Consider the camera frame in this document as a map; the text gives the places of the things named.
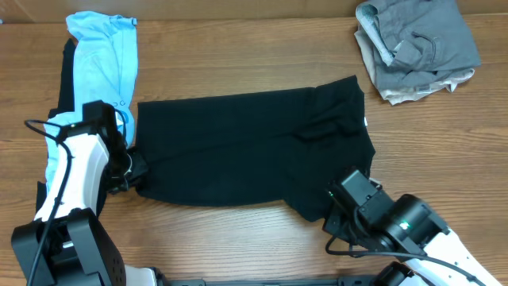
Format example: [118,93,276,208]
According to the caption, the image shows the black garment under blue shirt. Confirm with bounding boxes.
[36,39,77,211]

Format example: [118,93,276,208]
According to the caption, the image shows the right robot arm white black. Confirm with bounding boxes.
[324,170,500,286]

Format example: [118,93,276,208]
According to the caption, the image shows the gray folded garment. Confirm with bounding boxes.
[356,0,481,90]

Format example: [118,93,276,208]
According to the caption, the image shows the light blue t-shirt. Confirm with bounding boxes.
[42,10,140,195]

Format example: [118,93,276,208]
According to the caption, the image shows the black t-shirt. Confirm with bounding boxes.
[136,76,375,222]

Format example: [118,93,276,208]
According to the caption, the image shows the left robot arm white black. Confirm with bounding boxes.
[11,101,169,286]

